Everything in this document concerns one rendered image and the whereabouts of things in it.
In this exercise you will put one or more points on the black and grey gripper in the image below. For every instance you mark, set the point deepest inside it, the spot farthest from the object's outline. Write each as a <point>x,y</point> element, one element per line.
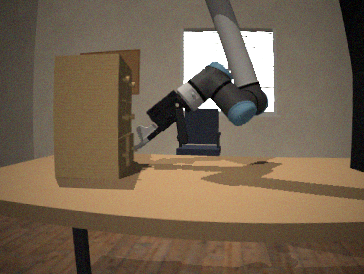
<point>164,117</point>

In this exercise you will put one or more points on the tan wooden chest of drawers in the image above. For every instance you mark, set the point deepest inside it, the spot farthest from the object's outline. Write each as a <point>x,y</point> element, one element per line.
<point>85,116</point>

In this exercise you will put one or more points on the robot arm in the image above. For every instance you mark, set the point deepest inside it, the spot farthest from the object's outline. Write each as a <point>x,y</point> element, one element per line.
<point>213,81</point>

